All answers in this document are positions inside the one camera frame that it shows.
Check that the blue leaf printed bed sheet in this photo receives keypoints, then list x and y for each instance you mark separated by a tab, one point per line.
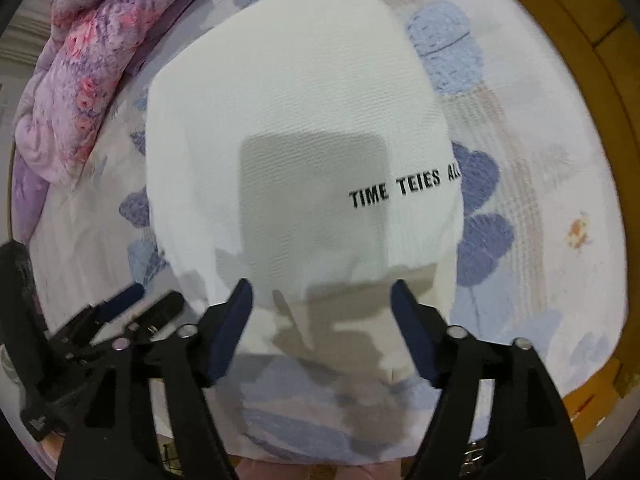
540	160

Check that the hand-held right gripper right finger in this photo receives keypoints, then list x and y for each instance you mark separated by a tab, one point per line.
415	340

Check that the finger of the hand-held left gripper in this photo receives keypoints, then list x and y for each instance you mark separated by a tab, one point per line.
122	301
162	310

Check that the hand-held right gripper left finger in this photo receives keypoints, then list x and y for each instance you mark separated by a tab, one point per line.
225	340

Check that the white snap-button jacket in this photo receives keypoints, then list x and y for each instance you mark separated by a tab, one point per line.
300	110

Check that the wooden bed headboard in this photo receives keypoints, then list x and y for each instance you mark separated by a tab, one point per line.
615	60

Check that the purple floral quilt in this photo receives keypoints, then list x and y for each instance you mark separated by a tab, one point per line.
85	85

